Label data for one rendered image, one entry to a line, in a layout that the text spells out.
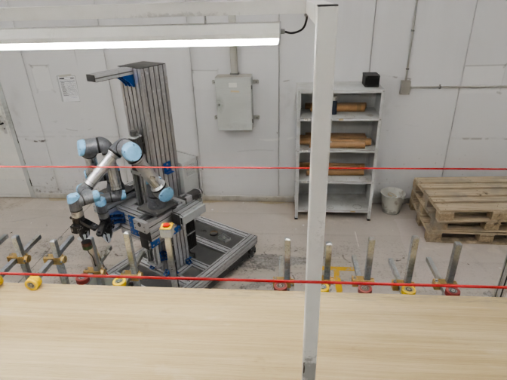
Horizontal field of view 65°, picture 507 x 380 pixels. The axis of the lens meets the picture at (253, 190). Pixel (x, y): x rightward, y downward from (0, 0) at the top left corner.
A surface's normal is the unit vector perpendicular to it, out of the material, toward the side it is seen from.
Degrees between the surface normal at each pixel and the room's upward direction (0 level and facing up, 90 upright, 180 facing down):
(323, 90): 90
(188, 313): 0
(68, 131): 90
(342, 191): 90
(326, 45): 90
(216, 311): 0
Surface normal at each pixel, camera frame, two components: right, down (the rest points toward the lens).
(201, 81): -0.08, 0.45
